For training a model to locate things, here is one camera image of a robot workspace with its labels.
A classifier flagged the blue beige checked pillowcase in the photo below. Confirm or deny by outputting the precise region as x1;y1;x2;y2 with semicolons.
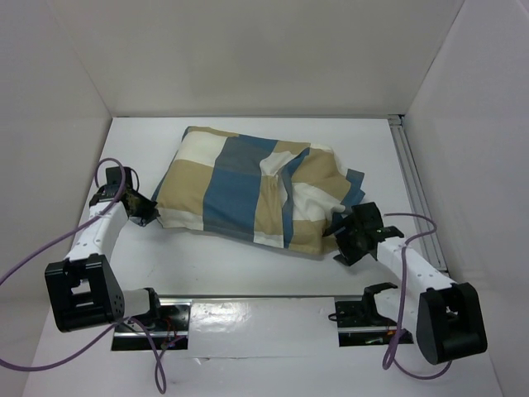
153;126;365;256

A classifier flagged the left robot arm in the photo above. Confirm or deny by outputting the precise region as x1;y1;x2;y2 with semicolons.
45;166;164;332

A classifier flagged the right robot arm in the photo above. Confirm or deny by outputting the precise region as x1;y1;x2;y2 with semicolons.
324;203;488;369

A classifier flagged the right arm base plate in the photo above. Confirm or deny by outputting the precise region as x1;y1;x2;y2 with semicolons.
327;283;397;347

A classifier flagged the aluminium rail front edge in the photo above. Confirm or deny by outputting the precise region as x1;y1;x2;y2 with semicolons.
159;294;363;301

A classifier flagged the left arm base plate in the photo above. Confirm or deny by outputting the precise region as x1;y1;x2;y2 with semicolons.
111;297;192;352

